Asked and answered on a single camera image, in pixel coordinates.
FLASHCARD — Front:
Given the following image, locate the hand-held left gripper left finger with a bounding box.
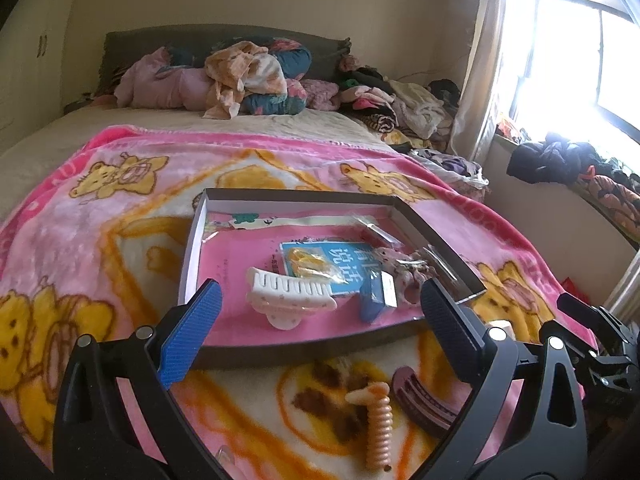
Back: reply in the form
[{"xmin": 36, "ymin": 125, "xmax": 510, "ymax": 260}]
[{"xmin": 52, "ymin": 279, "xmax": 231, "ymax": 480}]

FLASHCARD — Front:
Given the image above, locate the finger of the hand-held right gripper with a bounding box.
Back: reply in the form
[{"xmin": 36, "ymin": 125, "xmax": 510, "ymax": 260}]
[{"xmin": 556, "ymin": 291, "xmax": 608, "ymax": 333}]

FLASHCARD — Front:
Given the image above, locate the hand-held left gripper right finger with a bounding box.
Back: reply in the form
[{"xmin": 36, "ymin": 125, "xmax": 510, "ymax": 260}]
[{"xmin": 421, "ymin": 277, "xmax": 589, "ymax": 480}]

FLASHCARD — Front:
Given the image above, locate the small blue box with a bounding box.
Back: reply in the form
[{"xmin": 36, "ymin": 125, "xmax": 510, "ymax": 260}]
[{"xmin": 359, "ymin": 271, "xmax": 398, "ymax": 323}]

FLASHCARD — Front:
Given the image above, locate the brown hair claw clip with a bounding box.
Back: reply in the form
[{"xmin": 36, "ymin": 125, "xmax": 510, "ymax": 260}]
[{"xmin": 391, "ymin": 366, "xmax": 463, "ymax": 441}]

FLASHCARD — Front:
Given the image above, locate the white hair claw clip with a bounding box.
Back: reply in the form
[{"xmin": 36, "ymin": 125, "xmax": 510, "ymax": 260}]
[{"xmin": 246, "ymin": 266, "xmax": 338, "ymax": 331}]

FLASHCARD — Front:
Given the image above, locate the shallow grey cardboard box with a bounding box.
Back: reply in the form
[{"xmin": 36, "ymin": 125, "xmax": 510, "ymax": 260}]
[{"xmin": 177, "ymin": 187, "xmax": 487, "ymax": 372}]

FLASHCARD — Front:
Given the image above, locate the clear packet of hairpins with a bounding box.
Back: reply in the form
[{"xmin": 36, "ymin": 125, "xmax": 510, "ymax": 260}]
[{"xmin": 350, "ymin": 214, "xmax": 401, "ymax": 248}]

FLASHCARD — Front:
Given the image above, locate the peach hair clip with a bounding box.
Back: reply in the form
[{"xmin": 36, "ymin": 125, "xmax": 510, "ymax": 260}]
[{"xmin": 345, "ymin": 381, "xmax": 392, "ymax": 472}]

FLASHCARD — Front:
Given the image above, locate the yellow hair tie packet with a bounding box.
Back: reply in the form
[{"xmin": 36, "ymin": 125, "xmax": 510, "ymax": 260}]
[{"xmin": 285, "ymin": 247, "xmax": 341, "ymax": 281}]

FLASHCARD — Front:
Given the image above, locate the orange and black garment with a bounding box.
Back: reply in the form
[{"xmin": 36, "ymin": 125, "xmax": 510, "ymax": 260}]
[{"xmin": 582, "ymin": 165, "xmax": 640, "ymax": 246}]

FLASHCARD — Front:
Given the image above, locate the pink printed bear blanket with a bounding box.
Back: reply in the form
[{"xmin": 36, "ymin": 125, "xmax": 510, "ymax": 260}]
[{"xmin": 0, "ymin": 125, "xmax": 588, "ymax": 480}]

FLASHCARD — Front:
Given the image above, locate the dark jacket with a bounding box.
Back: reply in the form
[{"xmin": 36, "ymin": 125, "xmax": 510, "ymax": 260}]
[{"xmin": 506, "ymin": 132, "xmax": 608, "ymax": 186}]

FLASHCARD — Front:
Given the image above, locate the bed with beige sheet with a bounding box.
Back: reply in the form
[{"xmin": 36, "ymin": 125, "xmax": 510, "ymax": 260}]
[{"xmin": 0, "ymin": 105, "xmax": 416, "ymax": 221}]

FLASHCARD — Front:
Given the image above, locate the pile of clothes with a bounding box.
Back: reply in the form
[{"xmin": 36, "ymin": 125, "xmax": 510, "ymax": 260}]
[{"xmin": 337, "ymin": 55, "xmax": 461, "ymax": 146}]

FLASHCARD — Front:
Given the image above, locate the beige curtain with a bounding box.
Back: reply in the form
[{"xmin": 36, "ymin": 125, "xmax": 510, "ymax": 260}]
[{"xmin": 447, "ymin": 0, "xmax": 521, "ymax": 166}]

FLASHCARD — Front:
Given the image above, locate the pink quilt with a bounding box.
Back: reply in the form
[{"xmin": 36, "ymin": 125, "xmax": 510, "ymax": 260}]
[{"xmin": 114, "ymin": 47, "xmax": 221, "ymax": 111}]

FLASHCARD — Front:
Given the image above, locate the dark blue floral quilt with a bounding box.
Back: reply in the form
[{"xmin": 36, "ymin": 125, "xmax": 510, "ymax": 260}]
[{"xmin": 240, "ymin": 37, "xmax": 313, "ymax": 117}]

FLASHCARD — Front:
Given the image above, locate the window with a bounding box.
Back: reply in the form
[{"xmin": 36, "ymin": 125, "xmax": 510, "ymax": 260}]
[{"xmin": 505, "ymin": 0, "xmax": 640, "ymax": 161}]

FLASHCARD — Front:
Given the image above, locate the pink pillow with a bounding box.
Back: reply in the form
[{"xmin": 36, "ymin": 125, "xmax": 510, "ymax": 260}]
[{"xmin": 300, "ymin": 79, "xmax": 341, "ymax": 111}]

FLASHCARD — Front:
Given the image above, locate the orange floral cloth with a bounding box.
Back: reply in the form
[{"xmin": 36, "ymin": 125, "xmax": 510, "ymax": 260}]
[{"xmin": 202, "ymin": 40, "xmax": 288, "ymax": 121}]

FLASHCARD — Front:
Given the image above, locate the dark grey headboard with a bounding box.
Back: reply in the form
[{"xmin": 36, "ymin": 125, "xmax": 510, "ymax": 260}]
[{"xmin": 102, "ymin": 24, "xmax": 351, "ymax": 96}]

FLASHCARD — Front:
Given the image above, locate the cream wardrobe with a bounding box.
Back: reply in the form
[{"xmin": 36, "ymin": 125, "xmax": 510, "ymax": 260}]
[{"xmin": 0, "ymin": 0, "xmax": 83, "ymax": 141}]

